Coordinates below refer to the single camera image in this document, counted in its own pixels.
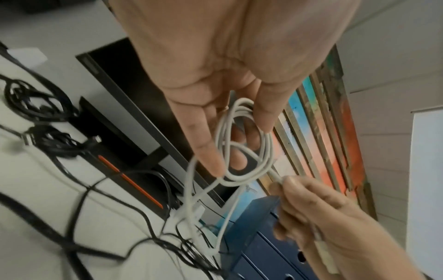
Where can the person's left hand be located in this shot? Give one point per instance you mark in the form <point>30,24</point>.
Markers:
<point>225,41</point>

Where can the person's right hand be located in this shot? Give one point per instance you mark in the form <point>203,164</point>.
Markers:
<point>346,232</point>

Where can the navy blue drawer unit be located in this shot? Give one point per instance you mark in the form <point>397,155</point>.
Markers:
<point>249,218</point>

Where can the white display board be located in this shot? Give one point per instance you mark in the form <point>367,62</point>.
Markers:
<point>427,177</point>

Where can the black computer monitor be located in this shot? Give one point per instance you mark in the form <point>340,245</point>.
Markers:
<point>114,54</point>

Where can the black red-striped monitor stand base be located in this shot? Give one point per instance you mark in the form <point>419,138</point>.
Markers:
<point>103,120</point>

